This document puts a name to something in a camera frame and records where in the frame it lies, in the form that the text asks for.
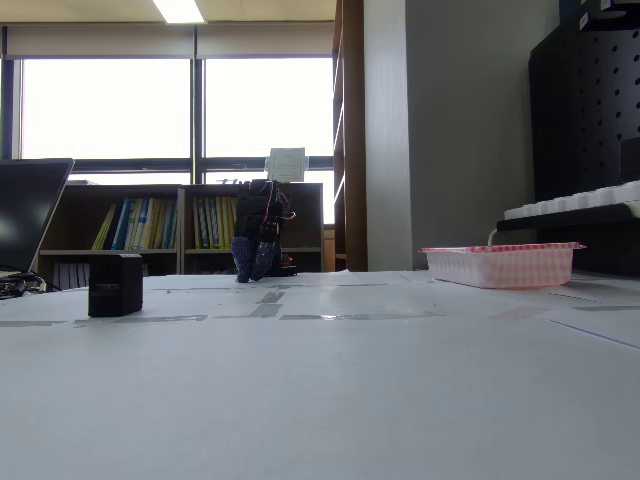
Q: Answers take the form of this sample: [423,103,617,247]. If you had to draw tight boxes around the black laptop screen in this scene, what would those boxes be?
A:
[0,158,76,276]

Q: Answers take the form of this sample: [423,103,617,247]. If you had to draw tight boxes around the black pegboard panel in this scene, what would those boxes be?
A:
[528,7,640,204]

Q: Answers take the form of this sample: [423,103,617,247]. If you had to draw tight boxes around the tall brown wooden shelf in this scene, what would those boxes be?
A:
[331,0,369,273]

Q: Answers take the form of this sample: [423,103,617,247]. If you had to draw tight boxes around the black shelf rail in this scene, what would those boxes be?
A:
[495,202,640,279]

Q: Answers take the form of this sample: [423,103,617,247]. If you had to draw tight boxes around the brown low bookshelf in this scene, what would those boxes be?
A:
[36,182,325,292]

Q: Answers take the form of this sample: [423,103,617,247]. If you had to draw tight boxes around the black servo block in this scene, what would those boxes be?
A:
[87,252,145,319]

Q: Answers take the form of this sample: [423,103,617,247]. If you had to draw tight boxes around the red white checkered tray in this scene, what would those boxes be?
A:
[418,241,588,291]

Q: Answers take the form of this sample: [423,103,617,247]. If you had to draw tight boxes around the beige roller blind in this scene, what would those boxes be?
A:
[195,21,336,59]
[3,24,196,61]

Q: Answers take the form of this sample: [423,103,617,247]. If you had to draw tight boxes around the white paper sign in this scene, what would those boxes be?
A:
[264,146,310,184]

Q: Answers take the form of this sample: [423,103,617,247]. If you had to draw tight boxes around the ceiling light panel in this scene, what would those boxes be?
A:
[151,0,206,24]

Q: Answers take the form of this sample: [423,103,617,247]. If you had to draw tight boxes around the white power strip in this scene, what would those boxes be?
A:
[503,180,640,222]

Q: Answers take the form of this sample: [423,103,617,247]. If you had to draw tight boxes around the dark grey power adapter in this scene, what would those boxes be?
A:
[617,135,640,184]

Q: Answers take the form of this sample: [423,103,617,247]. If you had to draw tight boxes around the black laptop cables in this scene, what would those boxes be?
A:
[0,271,47,300]

